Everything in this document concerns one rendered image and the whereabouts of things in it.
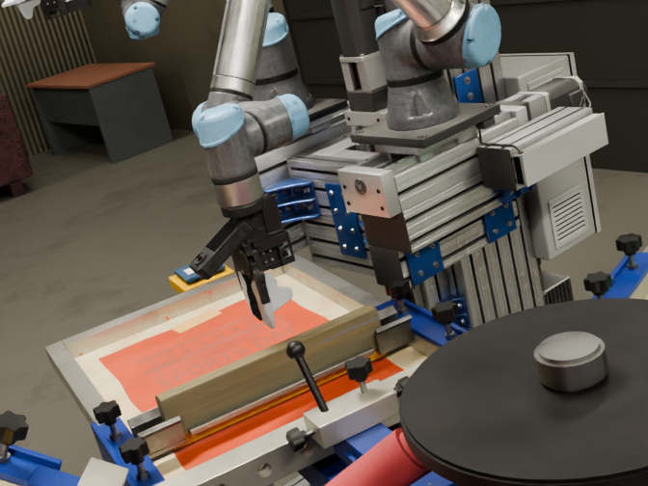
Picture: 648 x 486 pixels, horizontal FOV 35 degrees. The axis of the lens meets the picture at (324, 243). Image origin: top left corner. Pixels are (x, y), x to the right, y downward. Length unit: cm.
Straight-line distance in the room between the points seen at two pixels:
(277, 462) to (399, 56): 90
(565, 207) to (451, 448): 180
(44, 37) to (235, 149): 835
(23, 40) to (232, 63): 810
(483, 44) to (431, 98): 18
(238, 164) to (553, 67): 114
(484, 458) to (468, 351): 19
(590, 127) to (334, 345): 78
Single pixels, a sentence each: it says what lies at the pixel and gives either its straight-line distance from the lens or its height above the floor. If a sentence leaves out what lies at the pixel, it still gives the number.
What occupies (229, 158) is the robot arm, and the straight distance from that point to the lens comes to 159.
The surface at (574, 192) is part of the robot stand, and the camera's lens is 263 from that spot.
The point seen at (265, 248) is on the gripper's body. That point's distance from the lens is 164.
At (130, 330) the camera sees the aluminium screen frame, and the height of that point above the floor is 97.
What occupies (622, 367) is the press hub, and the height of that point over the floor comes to 132.
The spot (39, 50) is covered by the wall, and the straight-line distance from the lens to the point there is 988.
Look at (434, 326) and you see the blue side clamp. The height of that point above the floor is 100.
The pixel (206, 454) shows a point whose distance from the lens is 170.
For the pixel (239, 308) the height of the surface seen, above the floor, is 95.
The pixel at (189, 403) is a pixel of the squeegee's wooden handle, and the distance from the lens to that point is 170.
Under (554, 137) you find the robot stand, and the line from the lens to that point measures 215.
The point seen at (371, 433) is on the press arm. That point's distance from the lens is 146.
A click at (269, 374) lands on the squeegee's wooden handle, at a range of 173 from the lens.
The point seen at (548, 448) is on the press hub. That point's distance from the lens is 83.
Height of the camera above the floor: 177
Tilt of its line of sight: 19 degrees down
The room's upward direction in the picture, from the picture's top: 14 degrees counter-clockwise
